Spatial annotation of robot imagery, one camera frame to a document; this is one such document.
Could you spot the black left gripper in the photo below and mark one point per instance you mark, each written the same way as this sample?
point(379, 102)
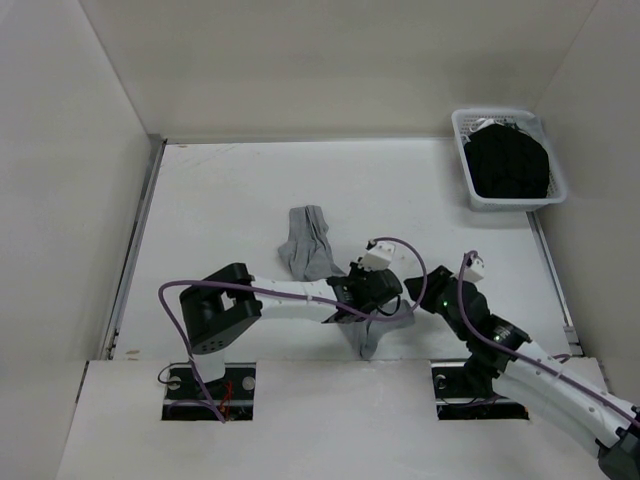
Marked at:
point(357, 271)

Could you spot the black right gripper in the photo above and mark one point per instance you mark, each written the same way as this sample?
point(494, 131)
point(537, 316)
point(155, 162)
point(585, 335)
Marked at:
point(434, 284)

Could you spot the grey tank top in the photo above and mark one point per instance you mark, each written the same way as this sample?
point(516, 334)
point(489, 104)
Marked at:
point(308, 256)

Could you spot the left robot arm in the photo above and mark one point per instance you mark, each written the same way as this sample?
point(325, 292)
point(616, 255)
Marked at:
point(215, 316)

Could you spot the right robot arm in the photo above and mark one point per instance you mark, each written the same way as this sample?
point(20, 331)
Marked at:
point(517, 368)

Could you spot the black tank top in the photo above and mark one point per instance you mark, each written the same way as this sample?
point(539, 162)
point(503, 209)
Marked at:
point(505, 163)

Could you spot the white tank top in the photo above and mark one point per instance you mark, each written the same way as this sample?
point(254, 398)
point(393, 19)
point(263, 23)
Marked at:
point(482, 123)

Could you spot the white plastic basket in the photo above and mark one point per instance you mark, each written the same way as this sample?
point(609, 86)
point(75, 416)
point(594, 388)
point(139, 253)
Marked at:
point(528, 123)

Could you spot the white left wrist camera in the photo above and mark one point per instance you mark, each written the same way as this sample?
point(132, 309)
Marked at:
point(378, 256)

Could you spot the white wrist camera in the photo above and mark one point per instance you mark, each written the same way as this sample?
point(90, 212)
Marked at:
point(473, 268)
point(378, 256)

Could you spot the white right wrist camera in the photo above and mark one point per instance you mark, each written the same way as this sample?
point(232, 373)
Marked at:
point(473, 268)

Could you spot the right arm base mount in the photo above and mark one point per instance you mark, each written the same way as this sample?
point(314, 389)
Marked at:
point(464, 395)

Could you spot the right aluminium table rail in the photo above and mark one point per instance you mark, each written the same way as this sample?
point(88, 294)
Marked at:
point(575, 346)

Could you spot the aluminium table rail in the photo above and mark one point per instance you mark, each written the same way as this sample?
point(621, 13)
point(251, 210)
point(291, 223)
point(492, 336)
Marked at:
point(116, 310)
point(575, 346)

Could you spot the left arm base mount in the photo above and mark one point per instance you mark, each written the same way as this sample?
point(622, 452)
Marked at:
point(233, 394)

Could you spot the left aluminium table rail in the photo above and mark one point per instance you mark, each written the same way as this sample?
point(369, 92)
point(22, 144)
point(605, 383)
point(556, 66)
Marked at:
point(116, 310)

